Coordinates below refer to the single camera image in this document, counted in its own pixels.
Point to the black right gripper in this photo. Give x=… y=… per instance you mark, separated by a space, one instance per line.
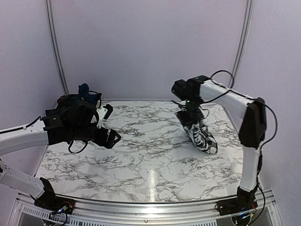
x=186 y=121

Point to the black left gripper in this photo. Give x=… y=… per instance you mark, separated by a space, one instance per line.
x=101 y=141

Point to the black white plaid shirt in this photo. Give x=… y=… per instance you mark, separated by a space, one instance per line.
x=201 y=138

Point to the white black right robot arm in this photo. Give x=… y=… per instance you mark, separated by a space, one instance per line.
x=202 y=90

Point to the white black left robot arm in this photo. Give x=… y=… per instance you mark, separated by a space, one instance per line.
x=24 y=137

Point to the dark blue green clothes pile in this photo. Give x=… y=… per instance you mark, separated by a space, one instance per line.
x=66 y=102

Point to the right aluminium frame post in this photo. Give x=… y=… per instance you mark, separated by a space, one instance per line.
x=242 y=41

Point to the aluminium frame post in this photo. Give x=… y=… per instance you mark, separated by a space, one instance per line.
x=242 y=41
x=54 y=44

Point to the front aluminium table rail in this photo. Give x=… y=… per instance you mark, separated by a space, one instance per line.
x=104 y=213

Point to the left aluminium frame post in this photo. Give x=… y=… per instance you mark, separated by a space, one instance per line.
x=54 y=44

